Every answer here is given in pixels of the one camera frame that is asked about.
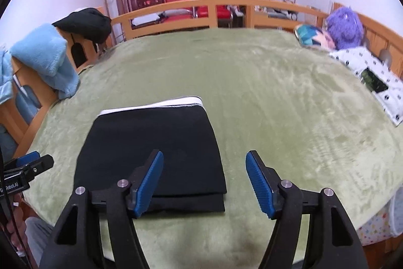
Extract black pants with white stripe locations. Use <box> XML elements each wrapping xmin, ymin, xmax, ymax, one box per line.
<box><xmin>73</xmin><ymin>96</ymin><xmax>228</xmax><ymax>214</ymax></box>

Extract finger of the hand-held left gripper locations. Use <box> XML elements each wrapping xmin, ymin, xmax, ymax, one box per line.
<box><xmin>13</xmin><ymin>151</ymin><xmax>41</xmax><ymax>167</ymax></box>
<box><xmin>23</xmin><ymin>155</ymin><xmax>54</xmax><ymax>182</ymax></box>

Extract wooden bed footboard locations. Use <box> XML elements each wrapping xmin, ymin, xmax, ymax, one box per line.
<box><xmin>110</xmin><ymin>0</ymin><xmax>329</xmax><ymax>43</ymax></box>

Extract wooden bed headboard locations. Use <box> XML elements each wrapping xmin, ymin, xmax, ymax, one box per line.
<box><xmin>327</xmin><ymin>3</ymin><xmax>403</xmax><ymax>80</ymax></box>

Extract light blue fleece garment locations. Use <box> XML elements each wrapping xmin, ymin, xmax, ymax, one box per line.
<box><xmin>0</xmin><ymin>23</ymin><xmax>81</xmax><ymax>106</ymax></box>

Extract black garment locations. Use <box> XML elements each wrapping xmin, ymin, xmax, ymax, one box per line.
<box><xmin>52</xmin><ymin>7</ymin><xmax>112</xmax><ymax>44</ymax></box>

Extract person's left hand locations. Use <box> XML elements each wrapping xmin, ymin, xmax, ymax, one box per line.
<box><xmin>3</xmin><ymin>214</ymin><xmax>28</xmax><ymax>254</ymax></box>

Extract dark flat device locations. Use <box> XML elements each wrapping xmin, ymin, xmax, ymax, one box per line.
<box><xmin>360</xmin><ymin>67</ymin><xmax>389</xmax><ymax>93</ymax></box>

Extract purple plush toy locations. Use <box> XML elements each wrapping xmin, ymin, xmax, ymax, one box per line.
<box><xmin>324</xmin><ymin>6</ymin><xmax>366</xmax><ymax>50</ymax></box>

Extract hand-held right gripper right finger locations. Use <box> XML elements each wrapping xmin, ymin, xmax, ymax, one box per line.
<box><xmin>246</xmin><ymin>150</ymin><xmax>369</xmax><ymax>269</ymax></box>

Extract dark wooden chair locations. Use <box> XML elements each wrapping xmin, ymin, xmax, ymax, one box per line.
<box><xmin>137</xmin><ymin>0</ymin><xmax>166</xmax><ymax>25</ymax></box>

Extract wooden coat stand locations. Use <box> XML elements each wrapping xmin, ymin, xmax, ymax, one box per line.
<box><xmin>102</xmin><ymin>0</ymin><xmax>126</xmax><ymax>44</ymax></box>

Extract teal printed pillow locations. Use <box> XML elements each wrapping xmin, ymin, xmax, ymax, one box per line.
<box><xmin>294</xmin><ymin>24</ymin><xmax>336</xmax><ymax>51</ymax></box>

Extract white patterned pillow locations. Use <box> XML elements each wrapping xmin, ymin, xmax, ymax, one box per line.
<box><xmin>329</xmin><ymin>47</ymin><xmax>403</xmax><ymax>126</ymax></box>

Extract black cable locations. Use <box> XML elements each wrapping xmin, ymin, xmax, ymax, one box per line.
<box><xmin>0</xmin><ymin>146</ymin><xmax>32</xmax><ymax>269</ymax></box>

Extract green fleece blanket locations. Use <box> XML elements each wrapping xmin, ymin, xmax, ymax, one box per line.
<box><xmin>23</xmin><ymin>28</ymin><xmax>403</xmax><ymax>266</ymax></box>

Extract person's grey trouser leg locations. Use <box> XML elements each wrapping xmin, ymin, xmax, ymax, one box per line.
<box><xmin>23</xmin><ymin>217</ymin><xmax>55</xmax><ymax>269</ymax></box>

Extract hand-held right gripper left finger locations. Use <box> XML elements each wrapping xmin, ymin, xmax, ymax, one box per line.
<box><xmin>39</xmin><ymin>149</ymin><xmax>164</xmax><ymax>269</ymax></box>

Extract star printed bed sheet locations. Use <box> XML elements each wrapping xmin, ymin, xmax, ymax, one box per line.
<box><xmin>356</xmin><ymin>203</ymin><xmax>397</xmax><ymax>246</ymax></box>

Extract white basket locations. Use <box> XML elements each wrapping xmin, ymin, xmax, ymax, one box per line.
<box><xmin>389</xmin><ymin>193</ymin><xmax>403</xmax><ymax>238</ymax></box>

